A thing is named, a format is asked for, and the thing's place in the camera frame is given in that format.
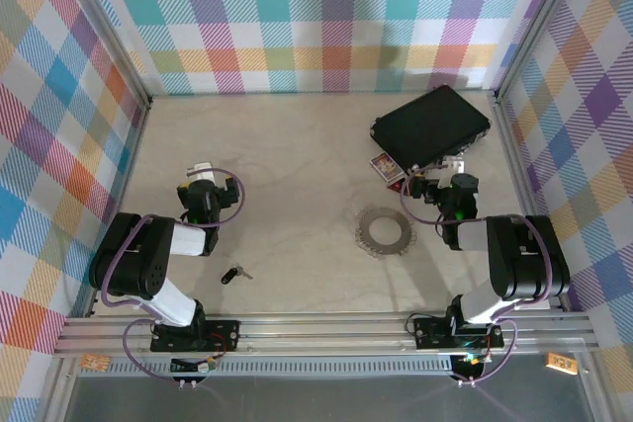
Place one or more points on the red black triangular card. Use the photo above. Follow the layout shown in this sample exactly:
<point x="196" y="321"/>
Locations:
<point x="395" y="186"/>

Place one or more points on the metal disc keyring with rings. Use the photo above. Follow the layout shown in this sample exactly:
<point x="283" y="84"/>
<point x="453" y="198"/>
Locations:
<point x="365" y="236"/>

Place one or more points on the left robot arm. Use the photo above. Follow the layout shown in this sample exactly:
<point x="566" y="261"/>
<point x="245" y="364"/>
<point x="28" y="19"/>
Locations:
<point x="123" y="254"/>

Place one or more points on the aluminium side rail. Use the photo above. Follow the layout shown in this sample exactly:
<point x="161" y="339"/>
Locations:
<point x="518" y="170"/>
<point x="127" y="170"/>

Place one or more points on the aluminium frame post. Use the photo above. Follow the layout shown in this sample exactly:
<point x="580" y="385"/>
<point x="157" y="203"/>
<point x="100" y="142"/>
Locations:
<point x="106" y="31"/>
<point x="539" y="22"/>

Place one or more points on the long aluminium mounting rail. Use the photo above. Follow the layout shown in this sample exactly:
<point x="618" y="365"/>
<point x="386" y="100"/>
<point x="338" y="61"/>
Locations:
<point x="321" y="333"/>

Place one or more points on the key with black fob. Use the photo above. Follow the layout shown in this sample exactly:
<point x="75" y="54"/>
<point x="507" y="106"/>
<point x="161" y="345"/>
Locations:
<point x="228" y="275"/>

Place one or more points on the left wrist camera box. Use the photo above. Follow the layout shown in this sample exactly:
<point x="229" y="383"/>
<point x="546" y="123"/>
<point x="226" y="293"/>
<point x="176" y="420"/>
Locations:
<point x="200" y="171"/>

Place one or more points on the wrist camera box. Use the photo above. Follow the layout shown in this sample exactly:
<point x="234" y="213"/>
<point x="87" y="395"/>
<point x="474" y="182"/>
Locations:
<point x="200" y="171"/>
<point x="455" y="165"/>

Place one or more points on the orange paper tag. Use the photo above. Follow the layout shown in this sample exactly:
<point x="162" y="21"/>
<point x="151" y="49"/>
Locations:
<point x="94" y="362"/>
<point x="563" y="363"/>

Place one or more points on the purple card box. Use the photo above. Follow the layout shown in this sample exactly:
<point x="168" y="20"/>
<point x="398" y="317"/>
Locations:
<point x="386" y="166"/>

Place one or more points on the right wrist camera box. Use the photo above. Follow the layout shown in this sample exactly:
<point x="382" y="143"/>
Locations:
<point x="455" y="165"/>

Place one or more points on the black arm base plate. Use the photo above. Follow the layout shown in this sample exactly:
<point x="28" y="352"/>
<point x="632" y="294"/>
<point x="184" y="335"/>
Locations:
<point x="432" y="333"/>
<point x="222" y="333"/>

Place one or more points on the black hard case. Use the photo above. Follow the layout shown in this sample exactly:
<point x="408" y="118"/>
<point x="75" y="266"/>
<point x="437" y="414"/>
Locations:
<point x="430" y="128"/>

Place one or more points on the small green circuit board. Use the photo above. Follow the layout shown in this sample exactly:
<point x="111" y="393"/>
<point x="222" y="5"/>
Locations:
<point x="475" y="359"/>
<point x="207" y="366"/>

